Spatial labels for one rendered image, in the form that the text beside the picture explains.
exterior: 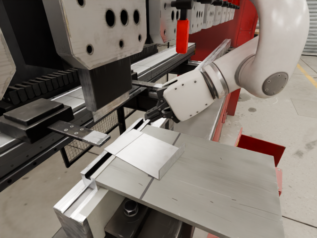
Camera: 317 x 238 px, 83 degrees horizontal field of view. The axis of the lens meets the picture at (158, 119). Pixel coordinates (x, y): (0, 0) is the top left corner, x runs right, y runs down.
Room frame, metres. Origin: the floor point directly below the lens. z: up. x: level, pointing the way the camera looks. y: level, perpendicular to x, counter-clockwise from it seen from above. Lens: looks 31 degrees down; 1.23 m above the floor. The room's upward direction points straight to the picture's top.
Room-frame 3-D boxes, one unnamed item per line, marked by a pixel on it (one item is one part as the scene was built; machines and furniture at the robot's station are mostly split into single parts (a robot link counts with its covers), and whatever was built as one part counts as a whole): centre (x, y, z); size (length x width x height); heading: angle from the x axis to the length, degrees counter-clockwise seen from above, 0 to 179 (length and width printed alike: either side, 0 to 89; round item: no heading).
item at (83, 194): (0.33, 0.06, 0.92); 0.39 x 0.06 x 0.10; 156
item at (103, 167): (0.26, 0.08, 0.99); 0.14 x 0.01 x 0.03; 156
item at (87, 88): (0.28, 0.08, 1.13); 0.10 x 0.02 x 0.10; 156
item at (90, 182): (0.30, 0.07, 0.99); 0.20 x 0.03 x 0.03; 156
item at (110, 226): (0.30, 0.01, 0.89); 0.30 x 0.05 x 0.03; 156
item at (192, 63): (1.67, -0.13, 0.81); 0.64 x 0.08 x 0.14; 66
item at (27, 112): (0.35, 0.23, 1.01); 0.26 x 0.12 x 0.05; 66
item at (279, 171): (0.47, -0.34, 0.75); 0.20 x 0.16 x 0.18; 148
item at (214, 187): (0.22, -0.06, 1.00); 0.26 x 0.18 x 0.01; 66
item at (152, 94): (0.99, 0.18, 0.81); 0.64 x 0.08 x 0.14; 66
